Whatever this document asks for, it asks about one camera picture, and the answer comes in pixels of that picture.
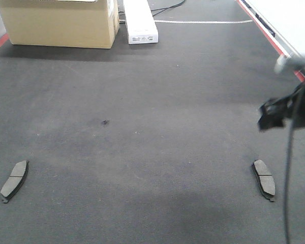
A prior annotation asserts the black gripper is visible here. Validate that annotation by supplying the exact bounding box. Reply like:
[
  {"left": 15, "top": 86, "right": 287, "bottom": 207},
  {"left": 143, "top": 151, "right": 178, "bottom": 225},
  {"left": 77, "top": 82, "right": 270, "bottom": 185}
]
[{"left": 258, "top": 54, "right": 305, "bottom": 131}]

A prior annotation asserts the grey brake pad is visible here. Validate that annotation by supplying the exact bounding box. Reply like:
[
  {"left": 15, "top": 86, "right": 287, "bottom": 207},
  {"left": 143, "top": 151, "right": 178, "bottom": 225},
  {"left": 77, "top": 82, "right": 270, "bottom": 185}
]
[
  {"left": 0, "top": 160, "right": 29, "bottom": 203},
  {"left": 252, "top": 159, "right": 276, "bottom": 202}
]

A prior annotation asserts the long white carton box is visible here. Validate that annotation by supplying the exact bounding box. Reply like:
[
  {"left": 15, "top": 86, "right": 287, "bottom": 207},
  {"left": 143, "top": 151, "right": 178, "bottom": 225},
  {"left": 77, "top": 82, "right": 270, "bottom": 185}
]
[{"left": 123, "top": 0, "right": 159, "bottom": 45}]

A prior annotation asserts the large cardboard box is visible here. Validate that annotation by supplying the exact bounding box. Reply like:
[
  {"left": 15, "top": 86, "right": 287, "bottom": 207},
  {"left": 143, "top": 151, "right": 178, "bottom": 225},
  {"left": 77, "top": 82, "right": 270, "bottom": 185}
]
[{"left": 0, "top": 1, "right": 119, "bottom": 49}]

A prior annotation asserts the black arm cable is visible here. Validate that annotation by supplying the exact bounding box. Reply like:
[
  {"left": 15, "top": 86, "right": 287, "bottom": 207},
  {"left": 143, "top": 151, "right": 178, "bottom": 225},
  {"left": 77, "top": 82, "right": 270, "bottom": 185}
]
[{"left": 282, "top": 81, "right": 305, "bottom": 244}]

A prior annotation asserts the white conveyor side rail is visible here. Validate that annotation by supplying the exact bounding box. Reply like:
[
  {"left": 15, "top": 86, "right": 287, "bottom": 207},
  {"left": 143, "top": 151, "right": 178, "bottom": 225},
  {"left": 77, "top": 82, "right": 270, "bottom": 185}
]
[{"left": 235, "top": 0, "right": 305, "bottom": 82}]

